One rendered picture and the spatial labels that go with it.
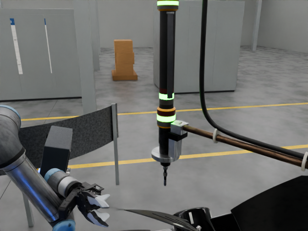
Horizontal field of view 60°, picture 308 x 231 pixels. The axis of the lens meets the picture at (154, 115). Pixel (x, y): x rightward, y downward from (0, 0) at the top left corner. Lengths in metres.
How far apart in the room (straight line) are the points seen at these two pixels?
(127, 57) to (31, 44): 3.14
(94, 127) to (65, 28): 4.17
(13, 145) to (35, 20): 5.87
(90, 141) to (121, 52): 6.16
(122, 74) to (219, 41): 3.34
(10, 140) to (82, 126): 1.74
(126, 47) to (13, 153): 7.88
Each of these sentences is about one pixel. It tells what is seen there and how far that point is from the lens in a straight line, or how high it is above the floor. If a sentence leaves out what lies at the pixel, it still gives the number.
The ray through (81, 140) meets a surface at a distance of 2.65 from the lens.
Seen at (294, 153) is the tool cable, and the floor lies 1.56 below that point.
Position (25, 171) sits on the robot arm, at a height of 1.33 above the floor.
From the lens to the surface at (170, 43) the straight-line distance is 0.57.
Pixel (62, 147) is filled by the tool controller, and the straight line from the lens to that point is 1.28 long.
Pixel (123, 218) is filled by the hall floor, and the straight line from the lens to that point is 2.74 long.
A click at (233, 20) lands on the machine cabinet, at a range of 7.22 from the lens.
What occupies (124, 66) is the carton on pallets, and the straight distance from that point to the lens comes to 8.72.
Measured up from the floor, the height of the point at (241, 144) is 1.55.
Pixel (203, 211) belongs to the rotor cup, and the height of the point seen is 1.26.
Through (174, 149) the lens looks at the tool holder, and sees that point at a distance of 0.63.
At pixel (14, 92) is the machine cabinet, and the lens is 7.04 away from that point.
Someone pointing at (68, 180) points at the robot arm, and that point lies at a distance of 1.06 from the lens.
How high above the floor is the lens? 1.77
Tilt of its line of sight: 19 degrees down
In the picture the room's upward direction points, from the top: straight up
